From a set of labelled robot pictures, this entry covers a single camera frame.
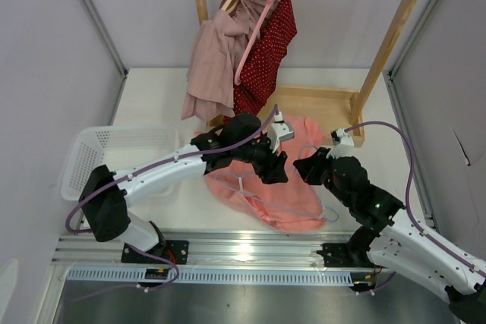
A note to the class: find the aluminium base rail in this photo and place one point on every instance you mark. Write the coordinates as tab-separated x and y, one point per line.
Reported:
225	250

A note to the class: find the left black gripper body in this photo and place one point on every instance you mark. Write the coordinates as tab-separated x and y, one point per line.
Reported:
261	155

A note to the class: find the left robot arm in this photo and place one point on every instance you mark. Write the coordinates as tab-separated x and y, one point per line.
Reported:
108	195

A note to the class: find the salmon pink skirt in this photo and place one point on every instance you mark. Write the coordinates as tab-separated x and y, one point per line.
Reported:
308	137

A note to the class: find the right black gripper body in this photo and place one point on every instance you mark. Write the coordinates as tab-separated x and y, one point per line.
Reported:
320	171

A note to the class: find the dusty pink dress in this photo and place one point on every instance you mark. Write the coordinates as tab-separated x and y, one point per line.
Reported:
218	47

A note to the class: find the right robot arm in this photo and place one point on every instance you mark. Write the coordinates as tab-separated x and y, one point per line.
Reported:
392	237

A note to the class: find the white plastic basket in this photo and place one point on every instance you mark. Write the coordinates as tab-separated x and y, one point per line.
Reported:
118	147

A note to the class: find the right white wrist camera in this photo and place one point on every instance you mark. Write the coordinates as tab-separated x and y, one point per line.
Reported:
343	144

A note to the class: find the wooden clothes rack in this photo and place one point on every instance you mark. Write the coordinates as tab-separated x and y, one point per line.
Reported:
334	107

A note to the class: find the white slotted cable duct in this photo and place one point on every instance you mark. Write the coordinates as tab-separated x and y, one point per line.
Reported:
220	276

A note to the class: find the red polka dot garment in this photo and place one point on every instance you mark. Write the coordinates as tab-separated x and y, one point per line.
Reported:
259	73

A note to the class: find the light blue plastic hanger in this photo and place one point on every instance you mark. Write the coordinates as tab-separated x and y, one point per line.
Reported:
279	203

